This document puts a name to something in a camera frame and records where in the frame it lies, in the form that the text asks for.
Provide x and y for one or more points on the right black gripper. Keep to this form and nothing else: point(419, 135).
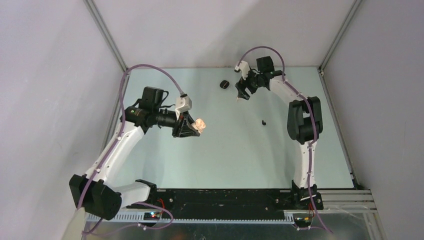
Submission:
point(242, 93)

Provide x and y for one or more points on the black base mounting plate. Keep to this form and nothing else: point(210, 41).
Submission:
point(232, 204)

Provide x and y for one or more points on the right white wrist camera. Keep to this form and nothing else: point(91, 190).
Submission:
point(243, 68)

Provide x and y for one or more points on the left aluminium frame post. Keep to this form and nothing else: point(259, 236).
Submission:
point(105, 33)

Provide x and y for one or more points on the black earbud charging case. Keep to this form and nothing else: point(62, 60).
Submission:
point(224, 84)

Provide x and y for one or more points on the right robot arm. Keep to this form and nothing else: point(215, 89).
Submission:
point(304, 123)

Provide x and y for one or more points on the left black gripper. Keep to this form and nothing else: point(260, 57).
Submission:
point(183, 128)

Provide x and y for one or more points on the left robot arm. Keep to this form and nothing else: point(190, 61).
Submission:
point(93, 191)

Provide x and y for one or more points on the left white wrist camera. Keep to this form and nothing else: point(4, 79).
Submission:
point(182, 106)

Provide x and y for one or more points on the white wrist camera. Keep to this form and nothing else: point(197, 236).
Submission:
point(182, 106)
point(243, 68)

